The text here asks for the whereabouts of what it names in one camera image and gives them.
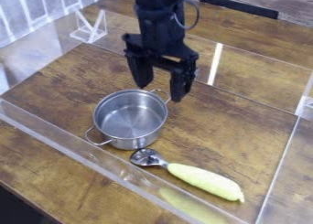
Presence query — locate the clear acrylic front barrier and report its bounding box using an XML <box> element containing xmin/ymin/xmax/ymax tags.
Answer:
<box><xmin>0</xmin><ymin>99</ymin><xmax>249</xmax><ymax>224</ymax></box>

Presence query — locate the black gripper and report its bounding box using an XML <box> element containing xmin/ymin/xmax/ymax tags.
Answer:
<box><xmin>122</xmin><ymin>5</ymin><xmax>198</xmax><ymax>102</ymax></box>

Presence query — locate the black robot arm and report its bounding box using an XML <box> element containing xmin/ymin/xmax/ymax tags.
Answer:
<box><xmin>122</xmin><ymin>0</ymin><xmax>200</xmax><ymax>102</ymax></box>

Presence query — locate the stainless steel pot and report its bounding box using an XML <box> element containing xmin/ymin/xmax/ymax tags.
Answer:
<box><xmin>85</xmin><ymin>89</ymin><xmax>172</xmax><ymax>151</ymax></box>

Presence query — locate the black strip on table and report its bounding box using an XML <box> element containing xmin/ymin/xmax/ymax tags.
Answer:
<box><xmin>200</xmin><ymin>0</ymin><xmax>279</xmax><ymax>19</ymax></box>

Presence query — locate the clear acrylic right barrier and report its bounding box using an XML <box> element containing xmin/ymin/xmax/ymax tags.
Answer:
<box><xmin>256</xmin><ymin>72</ymin><xmax>313</xmax><ymax>224</ymax></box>

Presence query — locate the clear acrylic triangle bracket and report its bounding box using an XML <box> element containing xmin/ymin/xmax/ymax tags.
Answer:
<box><xmin>70</xmin><ymin>10</ymin><xmax>107</xmax><ymax>44</ymax></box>

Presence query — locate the green handled metal spoon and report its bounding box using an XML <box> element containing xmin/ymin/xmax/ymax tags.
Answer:
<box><xmin>130</xmin><ymin>148</ymin><xmax>245</xmax><ymax>202</ymax></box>

